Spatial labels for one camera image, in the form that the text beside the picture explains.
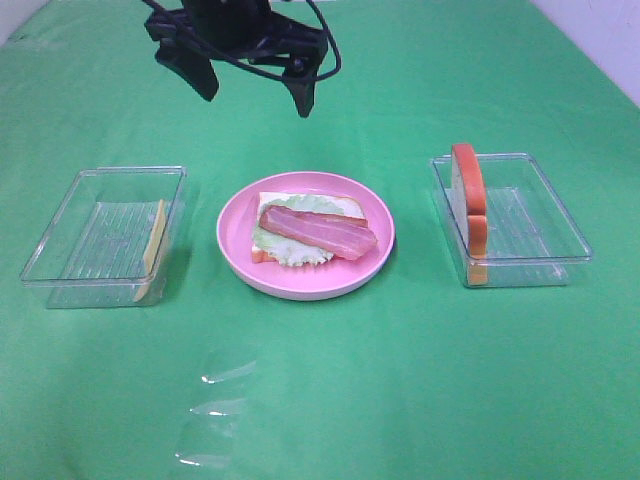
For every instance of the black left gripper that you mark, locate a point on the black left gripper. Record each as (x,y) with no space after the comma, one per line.
(247,34)

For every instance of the clear plastic container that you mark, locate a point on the clear plastic container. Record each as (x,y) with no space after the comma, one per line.
(91,253)
(533,240)

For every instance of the green tablecloth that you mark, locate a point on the green tablecloth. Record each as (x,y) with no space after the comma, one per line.
(412,376)

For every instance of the clear tape patch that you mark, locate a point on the clear tape patch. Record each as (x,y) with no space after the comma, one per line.
(206,444)

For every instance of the pink round plate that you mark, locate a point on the pink round plate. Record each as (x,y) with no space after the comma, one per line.
(331,279)

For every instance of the yellow cheese slice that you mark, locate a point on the yellow cheese slice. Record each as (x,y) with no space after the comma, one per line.
(152,248)

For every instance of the bacon strip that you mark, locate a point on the bacon strip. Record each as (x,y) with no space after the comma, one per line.
(286,221)
(346,237)

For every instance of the clear left plastic container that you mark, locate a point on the clear left plastic container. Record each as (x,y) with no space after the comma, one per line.
(91,253)

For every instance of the green lettuce leaf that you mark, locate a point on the green lettuce leaf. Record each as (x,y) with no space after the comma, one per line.
(290,247)

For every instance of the clear right plastic container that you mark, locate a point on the clear right plastic container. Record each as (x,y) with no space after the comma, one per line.
(533,240)

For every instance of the white bread slice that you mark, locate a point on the white bread slice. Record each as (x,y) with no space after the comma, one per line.
(350,205)

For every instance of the upright bread slice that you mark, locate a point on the upright bread slice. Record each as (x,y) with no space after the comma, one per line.
(469,206)

